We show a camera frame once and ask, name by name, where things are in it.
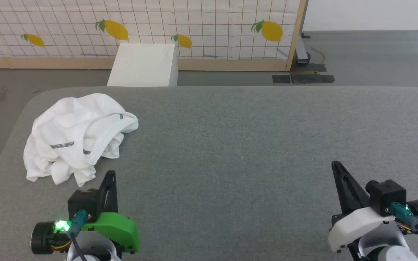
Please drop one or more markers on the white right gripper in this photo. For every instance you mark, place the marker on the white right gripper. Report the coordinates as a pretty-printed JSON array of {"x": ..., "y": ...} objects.
[{"x": 357, "y": 224}]

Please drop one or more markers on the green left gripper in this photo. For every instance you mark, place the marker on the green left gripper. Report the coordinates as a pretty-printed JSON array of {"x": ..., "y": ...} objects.
[{"x": 116, "y": 226}]

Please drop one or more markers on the white long-sleeve shirt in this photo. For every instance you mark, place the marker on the white long-sleeve shirt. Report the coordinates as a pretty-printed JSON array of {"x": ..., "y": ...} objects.
[{"x": 67, "y": 127}]

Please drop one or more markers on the large black floor plate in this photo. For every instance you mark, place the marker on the large black floor plate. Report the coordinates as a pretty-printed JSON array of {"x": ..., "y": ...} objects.
[{"x": 310, "y": 77}]

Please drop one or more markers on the small black floor plate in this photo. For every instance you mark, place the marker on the small black floor plate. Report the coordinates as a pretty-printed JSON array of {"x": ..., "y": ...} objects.
[{"x": 281, "y": 79}]

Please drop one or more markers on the white rectangular box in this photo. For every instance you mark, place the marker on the white rectangular box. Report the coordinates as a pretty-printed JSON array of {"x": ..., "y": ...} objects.
[{"x": 143, "y": 65}]

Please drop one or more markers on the grey metal stand foot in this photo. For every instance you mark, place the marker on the grey metal stand foot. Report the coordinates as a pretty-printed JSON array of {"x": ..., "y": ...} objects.
[{"x": 302, "y": 54}]

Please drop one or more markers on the lemon-pattern grid panel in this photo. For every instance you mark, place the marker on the lemon-pattern grid panel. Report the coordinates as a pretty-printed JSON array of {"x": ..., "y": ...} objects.
[{"x": 230, "y": 65}]

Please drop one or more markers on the lemon print grid curtain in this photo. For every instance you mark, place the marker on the lemon print grid curtain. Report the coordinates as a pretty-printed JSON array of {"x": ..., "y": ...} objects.
[{"x": 212, "y": 21}]

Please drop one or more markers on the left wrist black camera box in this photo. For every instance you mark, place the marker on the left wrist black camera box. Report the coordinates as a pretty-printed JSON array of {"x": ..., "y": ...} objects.
[{"x": 83, "y": 201}]

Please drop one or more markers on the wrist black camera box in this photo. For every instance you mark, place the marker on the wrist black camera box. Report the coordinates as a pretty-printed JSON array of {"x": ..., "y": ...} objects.
[
  {"x": 83, "y": 201},
  {"x": 386, "y": 195}
]

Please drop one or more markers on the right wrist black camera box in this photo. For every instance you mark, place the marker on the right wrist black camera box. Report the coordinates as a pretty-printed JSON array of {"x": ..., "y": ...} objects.
[{"x": 386, "y": 195}]

